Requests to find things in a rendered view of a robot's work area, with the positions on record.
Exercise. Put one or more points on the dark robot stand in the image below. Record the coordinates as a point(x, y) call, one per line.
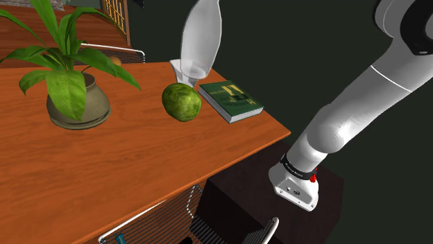
point(243, 189)

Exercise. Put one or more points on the green plant in olive pot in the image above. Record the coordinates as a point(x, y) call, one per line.
point(91, 108)

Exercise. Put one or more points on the window with yellow lattice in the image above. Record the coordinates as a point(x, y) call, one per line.
point(115, 13)

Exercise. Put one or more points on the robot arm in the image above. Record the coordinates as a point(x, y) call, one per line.
point(358, 111)

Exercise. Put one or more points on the tall white vase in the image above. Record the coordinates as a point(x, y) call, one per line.
point(199, 40)

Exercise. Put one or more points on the green cabbage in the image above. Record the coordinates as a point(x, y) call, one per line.
point(181, 102)

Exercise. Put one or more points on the small brown ball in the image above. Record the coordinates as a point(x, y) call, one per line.
point(116, 61)

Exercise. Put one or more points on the green book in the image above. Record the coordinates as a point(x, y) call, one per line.
point(233, 101)

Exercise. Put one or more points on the wooden table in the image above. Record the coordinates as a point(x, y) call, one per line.
point(135, 152)
point(98, 30)

